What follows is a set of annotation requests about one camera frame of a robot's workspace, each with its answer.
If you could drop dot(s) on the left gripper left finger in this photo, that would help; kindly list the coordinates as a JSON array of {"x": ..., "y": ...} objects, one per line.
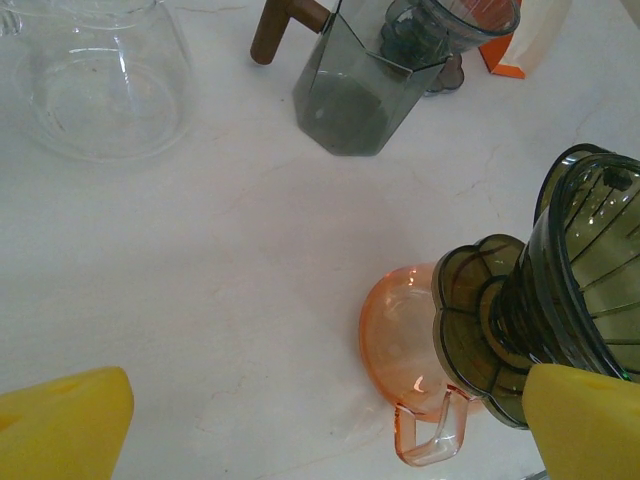
[{"x": 60, "y": 425}]

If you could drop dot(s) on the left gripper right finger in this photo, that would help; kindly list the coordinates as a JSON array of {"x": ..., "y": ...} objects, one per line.
[{"x": 590, "y": 430}]

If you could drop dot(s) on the green plastic coffee dripper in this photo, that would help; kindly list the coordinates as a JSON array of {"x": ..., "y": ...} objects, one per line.
[{"x": 550, "y": 300}]

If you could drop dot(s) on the orange transparent coffee server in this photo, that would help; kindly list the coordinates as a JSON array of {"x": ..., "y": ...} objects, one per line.
[{"x": 400, "y": 320}]

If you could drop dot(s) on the clear glass coffee server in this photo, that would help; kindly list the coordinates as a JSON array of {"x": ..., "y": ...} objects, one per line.
[{"x": 100, "y": 125}]

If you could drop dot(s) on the coffee filter packet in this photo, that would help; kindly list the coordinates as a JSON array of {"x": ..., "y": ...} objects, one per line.
[{"x": 520, "y": 45}]

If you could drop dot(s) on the clear glass coffee dripper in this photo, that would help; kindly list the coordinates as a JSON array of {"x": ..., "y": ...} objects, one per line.
[{"x": 7, "y": 22}]

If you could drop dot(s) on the grey plastic coffee dripper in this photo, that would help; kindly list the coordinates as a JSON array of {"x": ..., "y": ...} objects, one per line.
[{"x": 465, "y": 25}]

